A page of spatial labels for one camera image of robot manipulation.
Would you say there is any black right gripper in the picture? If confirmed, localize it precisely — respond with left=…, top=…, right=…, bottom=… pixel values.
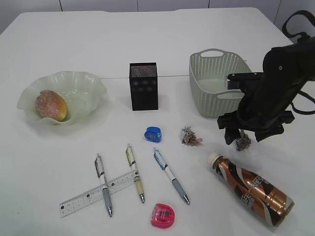
left=218, top=90, right=295, bottom=145

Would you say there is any paper scrap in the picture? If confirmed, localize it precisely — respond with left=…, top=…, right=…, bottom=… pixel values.
left=180, top=126, right=202, bottom=146
left=235, top=130, right=251, bottom=151

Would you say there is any brown coffee bottle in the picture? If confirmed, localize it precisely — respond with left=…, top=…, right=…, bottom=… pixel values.
left=208, top=152, right=295, bottom=227

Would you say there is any sugared bread roll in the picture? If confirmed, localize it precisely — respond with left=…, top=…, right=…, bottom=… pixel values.
left=35, top=90, right=68, bottom=121

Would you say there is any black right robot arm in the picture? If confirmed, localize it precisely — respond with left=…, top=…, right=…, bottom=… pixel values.
left=217, top=37, right=315, bottom=145

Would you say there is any pale green plastic basket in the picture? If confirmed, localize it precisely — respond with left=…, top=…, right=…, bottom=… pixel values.
left=189, top=49, right=251, bottom=118

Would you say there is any blue white pen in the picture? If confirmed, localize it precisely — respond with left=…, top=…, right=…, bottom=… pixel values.
left=154, top=148, right=190, bottom=205

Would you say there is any blue pencil sharpener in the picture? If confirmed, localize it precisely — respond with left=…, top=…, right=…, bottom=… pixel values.
left=144, top=126, right=162, bottom=143

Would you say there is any pink pencil sharpener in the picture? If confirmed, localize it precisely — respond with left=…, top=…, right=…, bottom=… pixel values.
left=150, top=203, right=175, bottom=229

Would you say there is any yellow beige pen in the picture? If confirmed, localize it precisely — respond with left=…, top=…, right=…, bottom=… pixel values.
left=126, top=144, right=145, bottom=204

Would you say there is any black mesh pen holder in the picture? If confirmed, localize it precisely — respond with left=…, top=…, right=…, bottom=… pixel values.
left=129, top=62, right=158, bottom=111

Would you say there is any grey grip pen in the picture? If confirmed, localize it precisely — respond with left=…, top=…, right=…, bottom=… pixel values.
left=94, top=153, right=113, bottom=217

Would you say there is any pale green wavy plate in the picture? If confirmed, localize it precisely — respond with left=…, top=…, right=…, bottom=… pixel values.
left=17, top=71, right=107, bottom=125

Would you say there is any transparent plastic ruler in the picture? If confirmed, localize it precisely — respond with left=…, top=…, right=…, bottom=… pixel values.
left=59, top=171, right=135, bottom=218

